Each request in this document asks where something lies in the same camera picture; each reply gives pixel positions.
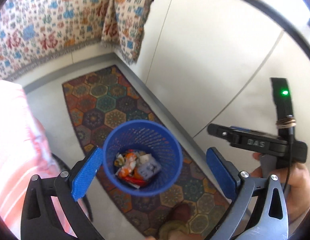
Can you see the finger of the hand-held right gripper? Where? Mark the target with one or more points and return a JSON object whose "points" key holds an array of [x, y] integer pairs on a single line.
{"points": [[217, 131], [241, 129]]}

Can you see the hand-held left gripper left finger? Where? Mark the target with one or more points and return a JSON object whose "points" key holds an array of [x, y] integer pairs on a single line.
{"points": [[87, 172]]}

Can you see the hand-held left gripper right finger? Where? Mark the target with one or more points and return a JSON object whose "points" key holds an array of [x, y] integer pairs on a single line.
{"points": [[222, 175]]}

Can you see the blue plastic mesh wastebasket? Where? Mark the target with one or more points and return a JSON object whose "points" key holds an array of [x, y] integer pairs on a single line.
{"points": [[167, 175]]}

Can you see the white green milk carton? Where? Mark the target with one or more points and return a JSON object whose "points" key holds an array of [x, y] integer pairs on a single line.
{"points": [[148, 168]]}

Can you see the person's right hand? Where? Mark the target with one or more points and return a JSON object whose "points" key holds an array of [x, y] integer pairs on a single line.
{"points": [[300, 187]]}

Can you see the person's foot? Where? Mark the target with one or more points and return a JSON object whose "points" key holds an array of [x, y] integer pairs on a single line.
{"points": [[180, 212]]}

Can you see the hexagon patterned floor rug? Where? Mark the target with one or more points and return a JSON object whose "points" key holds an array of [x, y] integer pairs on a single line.
{"points": [[94, 100]]}

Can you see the white kitchen cabinet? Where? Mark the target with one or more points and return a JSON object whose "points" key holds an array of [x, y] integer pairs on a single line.
{"points": [[207, 55]]}

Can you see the round table striped pink tablecloth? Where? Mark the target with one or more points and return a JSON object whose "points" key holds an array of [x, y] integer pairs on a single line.
{"points": [[14, 130]]}

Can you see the small printed patterned cloth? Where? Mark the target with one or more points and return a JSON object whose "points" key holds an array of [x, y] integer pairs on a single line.
{"points": [[127, 22]]}

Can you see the large printed patterned cloth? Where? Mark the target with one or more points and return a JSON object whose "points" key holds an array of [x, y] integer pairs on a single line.
{"points": [[44, 25]]}

